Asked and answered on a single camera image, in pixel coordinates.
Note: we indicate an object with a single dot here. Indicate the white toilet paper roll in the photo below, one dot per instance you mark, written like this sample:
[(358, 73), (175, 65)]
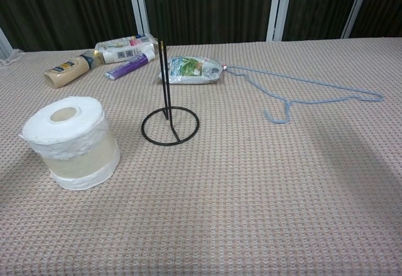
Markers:
[(72, 137)]

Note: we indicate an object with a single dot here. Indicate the clear bag with green print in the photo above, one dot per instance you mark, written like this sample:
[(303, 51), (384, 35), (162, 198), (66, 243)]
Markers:
[(188, 70)]

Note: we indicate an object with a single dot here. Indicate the beige woven tablecloth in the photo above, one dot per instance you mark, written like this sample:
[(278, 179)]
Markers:
[(220, 200)]

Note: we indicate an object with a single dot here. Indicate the purple tube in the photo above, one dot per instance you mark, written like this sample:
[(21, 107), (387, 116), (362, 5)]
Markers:
[(128, 67)]

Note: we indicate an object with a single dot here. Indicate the white tube with labels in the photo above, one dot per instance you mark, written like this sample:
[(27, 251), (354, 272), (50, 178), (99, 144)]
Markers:
[(125, 54)]

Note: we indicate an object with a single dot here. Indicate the white printed plastic package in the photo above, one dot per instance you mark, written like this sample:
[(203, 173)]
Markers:
[(116, 43)]

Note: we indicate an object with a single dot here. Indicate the dark curtain panel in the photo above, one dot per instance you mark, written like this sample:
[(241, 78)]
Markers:
[(383, 5), (63, 8), (317, 5), (213, 5)]

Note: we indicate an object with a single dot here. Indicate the beige squeeze bottle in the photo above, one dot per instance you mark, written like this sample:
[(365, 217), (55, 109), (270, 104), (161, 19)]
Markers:
[(66, 70)]

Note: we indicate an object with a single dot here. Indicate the white frame post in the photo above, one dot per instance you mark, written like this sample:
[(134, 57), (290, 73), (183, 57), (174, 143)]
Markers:
[(355, 8), (278, 12), (138, 5), (4, 46)]

